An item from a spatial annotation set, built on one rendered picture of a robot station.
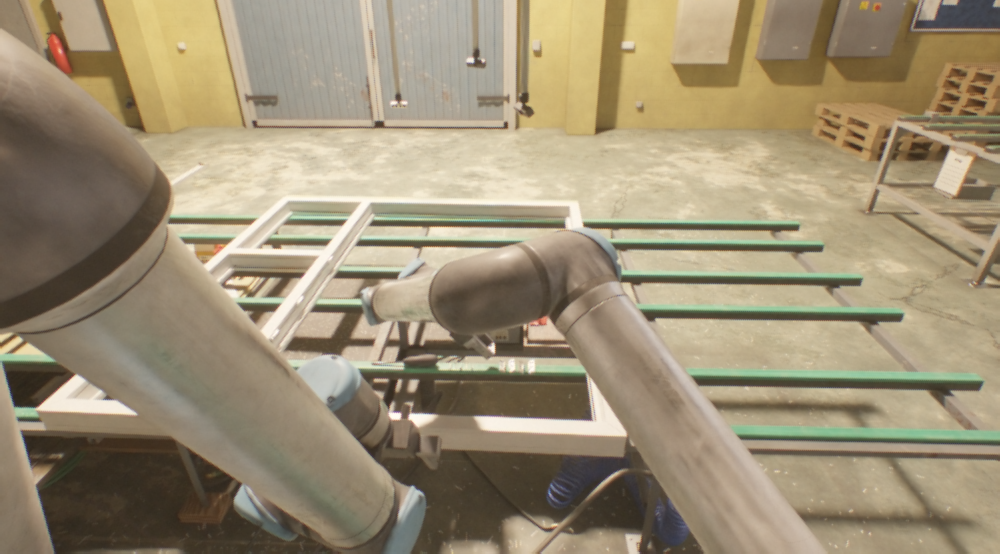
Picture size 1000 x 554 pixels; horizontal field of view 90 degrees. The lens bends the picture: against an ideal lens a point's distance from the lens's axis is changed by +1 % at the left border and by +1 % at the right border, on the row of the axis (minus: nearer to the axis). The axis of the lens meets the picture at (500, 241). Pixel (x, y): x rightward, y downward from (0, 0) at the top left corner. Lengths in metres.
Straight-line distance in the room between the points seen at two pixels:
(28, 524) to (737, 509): 0.62
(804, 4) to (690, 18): 1.42
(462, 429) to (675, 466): 0.73
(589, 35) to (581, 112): 0.99
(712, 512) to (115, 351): 0.57
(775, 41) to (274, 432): 7.85
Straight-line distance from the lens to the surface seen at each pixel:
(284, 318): 1.80
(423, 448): 0.94
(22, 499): 0.50
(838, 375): 1.83
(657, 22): 7.70
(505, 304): 0.69
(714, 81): 8.04
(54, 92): 0.30
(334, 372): 0.74
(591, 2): 7.12
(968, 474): 3.14
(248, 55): 8.36
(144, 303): 0.32
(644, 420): 0.67
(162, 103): 8.78
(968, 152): 4.95
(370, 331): 2.24
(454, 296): 0.71
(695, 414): 0.67
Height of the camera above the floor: 1.89
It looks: 27 degrees down
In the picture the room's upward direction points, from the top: straight up
